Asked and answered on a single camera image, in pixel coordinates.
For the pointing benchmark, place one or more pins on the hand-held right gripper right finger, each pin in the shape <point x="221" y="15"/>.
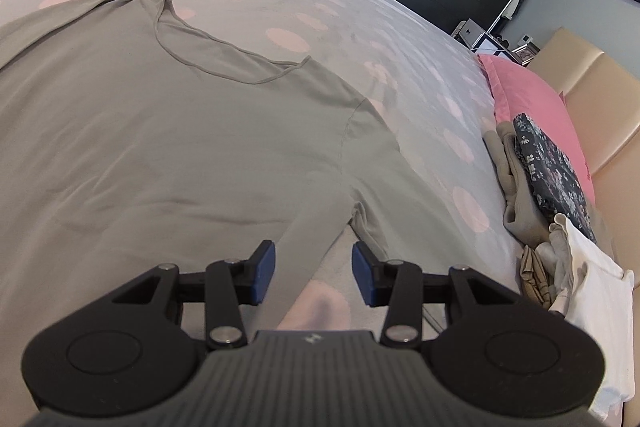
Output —
<point x="364" y="274"/>

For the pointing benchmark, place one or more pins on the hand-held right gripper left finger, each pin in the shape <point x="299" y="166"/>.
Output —
<point x="264" y="272"/>

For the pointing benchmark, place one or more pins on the grey shirt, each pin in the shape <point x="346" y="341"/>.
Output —
<point x="175" y="132"/>

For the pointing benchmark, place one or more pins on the beige striped folded cloth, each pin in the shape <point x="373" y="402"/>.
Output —
<point x="532" y="272"/>

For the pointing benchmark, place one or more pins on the dark floral folded cloth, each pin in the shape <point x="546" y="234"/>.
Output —
<point x="550" y="172"/>

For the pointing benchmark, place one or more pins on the bed with pink-dotted sheet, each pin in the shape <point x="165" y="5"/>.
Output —
<point x="400" y="57"/>

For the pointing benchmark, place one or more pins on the white folded cloth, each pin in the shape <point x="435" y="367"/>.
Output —
<point x="590" y="287"/>

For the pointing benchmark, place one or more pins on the pink pillow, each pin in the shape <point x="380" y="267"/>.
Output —
<point x="540" y="107"/>

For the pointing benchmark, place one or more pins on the white framed screen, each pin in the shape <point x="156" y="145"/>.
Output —
<point x="492" y="48"/>

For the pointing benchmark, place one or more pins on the white box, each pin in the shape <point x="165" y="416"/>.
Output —
<point x="469" y="32"/>

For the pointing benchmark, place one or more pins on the cream padded headboard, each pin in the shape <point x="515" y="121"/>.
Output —
<point x="610" y="107"/>

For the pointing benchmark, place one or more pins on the silver photo frame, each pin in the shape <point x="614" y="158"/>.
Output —
<point x="525" y="54"/>

